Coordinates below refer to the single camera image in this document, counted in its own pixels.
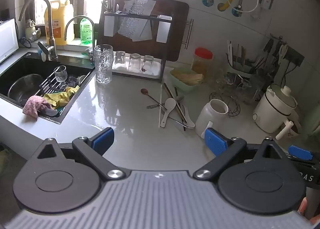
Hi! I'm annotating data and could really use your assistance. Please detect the white ceramic mug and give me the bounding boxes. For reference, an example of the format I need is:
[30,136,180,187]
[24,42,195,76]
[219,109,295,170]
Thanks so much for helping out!
[195,99,229,139]

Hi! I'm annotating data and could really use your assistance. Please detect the white ceramic soup spoon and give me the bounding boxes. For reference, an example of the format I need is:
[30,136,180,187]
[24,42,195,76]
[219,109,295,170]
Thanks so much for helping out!
[160,98,176,128]

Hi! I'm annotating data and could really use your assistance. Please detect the copper long-handled spoon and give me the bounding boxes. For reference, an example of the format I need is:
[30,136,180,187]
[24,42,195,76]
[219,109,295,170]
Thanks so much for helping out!
[140,88,161,104]

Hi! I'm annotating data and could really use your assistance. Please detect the white long-handled ladle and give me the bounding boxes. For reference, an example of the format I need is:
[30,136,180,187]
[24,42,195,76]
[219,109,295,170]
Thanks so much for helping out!
[157,82,166,128]

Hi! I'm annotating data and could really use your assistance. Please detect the white black-rimmed spoon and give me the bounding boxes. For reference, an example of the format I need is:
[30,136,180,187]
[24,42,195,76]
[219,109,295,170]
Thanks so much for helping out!
[182,105,195,129]

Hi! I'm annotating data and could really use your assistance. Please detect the large steel spoon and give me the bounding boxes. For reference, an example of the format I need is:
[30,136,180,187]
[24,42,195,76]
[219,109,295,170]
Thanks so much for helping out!
[175,96,185,103]

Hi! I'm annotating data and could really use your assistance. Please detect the black kitchen sink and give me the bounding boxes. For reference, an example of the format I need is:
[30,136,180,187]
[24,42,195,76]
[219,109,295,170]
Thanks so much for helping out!
[1,52,94,124]

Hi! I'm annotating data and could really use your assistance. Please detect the person right hand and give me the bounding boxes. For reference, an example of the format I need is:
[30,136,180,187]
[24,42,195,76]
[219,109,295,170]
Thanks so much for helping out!
[298,197,308,216]

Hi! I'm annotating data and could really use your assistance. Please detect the white electric cooker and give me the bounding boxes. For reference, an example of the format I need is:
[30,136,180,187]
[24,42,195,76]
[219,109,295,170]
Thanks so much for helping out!
[252,84,298,140]

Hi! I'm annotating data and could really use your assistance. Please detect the black chopstick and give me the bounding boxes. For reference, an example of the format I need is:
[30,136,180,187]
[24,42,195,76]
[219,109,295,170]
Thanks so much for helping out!
[174,87,184,124]

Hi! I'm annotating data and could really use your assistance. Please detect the yellow cloth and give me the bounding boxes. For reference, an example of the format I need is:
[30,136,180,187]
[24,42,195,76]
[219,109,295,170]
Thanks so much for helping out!
[43,85,80,109]

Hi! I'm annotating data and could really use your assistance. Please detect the brown wooden chopstick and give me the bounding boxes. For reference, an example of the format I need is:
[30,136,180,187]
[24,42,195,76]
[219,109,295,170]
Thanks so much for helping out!
[163,82,188,125]

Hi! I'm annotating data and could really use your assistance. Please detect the pink cloth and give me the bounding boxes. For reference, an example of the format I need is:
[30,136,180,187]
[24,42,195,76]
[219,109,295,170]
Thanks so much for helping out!
[22,96,52,120]

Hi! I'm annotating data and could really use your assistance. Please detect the green basket of sticks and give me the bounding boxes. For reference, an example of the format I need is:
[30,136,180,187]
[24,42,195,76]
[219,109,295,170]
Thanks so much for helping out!
[169,68,204,92]

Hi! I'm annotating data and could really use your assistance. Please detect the wine glass in sink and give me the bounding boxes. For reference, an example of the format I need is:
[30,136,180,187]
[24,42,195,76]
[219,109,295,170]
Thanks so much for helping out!
[54,65,68,88]

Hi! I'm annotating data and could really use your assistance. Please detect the green white utensil caddy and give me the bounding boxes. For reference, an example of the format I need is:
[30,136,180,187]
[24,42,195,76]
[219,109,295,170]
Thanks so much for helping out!
[226,40,263,79]

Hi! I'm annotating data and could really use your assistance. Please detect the steel bowl in sink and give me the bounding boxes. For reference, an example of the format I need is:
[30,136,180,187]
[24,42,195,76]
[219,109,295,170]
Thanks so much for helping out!
[8,74,44,106]

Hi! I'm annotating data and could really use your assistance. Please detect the upturned glass middle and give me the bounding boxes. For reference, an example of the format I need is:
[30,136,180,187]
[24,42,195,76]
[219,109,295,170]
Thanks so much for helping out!
[129,53,141,72]

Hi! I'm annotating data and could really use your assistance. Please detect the upturned glass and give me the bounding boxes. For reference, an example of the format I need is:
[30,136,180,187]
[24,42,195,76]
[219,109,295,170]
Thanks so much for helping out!
[115,51,126,64]
[129,53,141,72]
[141,55,154,74]

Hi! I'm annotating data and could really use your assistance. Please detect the red-lid plastic jar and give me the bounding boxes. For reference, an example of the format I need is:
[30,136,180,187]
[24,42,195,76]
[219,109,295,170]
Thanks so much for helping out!
[191,47,213,77]

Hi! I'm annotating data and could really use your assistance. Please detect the upturned glass left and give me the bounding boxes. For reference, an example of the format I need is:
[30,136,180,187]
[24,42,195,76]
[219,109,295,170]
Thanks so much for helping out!
[115,51,126,64]

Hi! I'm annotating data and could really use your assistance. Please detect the tall textured glass mug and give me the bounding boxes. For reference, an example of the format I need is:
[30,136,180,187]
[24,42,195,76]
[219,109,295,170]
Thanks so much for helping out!
[94,44,113,84]

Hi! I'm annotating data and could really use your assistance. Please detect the small curved faucet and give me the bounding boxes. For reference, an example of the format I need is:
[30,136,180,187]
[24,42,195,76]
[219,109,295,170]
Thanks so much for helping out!
[63,15,95,65]

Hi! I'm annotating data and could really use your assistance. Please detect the white drip tray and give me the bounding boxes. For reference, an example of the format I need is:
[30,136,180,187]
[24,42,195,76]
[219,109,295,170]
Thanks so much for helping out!
[112,54,161,79]

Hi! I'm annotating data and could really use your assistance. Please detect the upturned glass right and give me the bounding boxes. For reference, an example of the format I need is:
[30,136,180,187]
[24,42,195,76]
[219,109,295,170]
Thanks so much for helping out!
[141,55,154,74]

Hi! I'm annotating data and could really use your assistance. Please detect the tall steel faucet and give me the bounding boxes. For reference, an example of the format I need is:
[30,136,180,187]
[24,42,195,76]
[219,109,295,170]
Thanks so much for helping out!
[18,0,58,61]

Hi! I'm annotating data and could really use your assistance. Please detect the green soap bottle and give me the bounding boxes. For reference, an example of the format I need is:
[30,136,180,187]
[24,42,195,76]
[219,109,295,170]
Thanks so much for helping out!
[79,18,93,45]

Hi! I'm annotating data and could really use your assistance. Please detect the yellow detergent jug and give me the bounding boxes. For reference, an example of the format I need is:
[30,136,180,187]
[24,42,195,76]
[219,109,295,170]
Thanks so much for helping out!
[51,0,74,46]

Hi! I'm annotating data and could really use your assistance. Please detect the black dish rack shelf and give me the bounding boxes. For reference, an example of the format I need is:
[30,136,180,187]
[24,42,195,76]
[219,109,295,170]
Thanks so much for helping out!
[104,0,172,82]

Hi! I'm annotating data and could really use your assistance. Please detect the wire glass holder rack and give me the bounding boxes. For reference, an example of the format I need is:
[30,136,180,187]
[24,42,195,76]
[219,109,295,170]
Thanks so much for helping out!
[209,72,252,117]

